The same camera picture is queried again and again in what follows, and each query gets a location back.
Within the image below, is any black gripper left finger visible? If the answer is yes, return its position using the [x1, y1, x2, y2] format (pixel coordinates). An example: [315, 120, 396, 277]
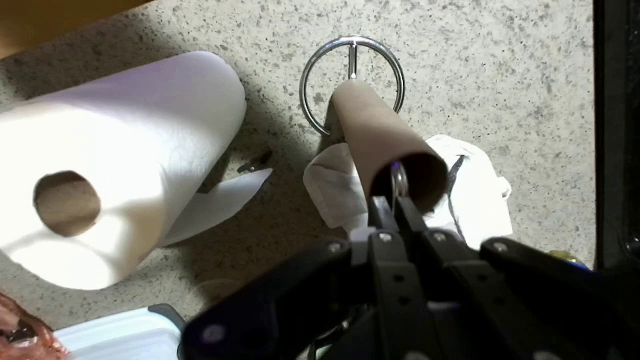
[368, 194, 428, 360]

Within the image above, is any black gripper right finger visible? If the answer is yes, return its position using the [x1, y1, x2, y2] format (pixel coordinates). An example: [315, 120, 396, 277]
[393, 194, 567, 360]

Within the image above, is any brown cardboard core tube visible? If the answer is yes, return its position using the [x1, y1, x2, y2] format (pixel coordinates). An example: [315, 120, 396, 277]
[324, 79, 449, 217]

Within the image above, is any white paper towel roll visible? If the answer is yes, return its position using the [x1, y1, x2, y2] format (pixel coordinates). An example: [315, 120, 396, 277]
[0, 51, 275, 292]

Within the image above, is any crumpled white paper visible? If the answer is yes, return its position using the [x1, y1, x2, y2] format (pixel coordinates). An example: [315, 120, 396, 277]
[302, 135, 515, 253]

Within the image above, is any black electric stove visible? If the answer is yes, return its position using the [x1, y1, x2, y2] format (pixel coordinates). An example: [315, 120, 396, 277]
[592, 0, 640, 272]

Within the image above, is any white plastic tray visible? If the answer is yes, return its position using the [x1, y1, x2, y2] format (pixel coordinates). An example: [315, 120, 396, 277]
[51, 303, 188, 360]

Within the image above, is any orange plastic bag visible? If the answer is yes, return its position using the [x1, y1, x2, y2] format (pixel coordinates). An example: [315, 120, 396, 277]
[0, 292, 68, 360]

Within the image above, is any wooden base cabinet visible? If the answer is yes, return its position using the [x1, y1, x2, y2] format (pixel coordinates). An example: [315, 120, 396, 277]
[0, 0, 152, 60]

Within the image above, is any metal wire towel stand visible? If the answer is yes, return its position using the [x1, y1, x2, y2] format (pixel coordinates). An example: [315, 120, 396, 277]
[297, 35, 408, 139]

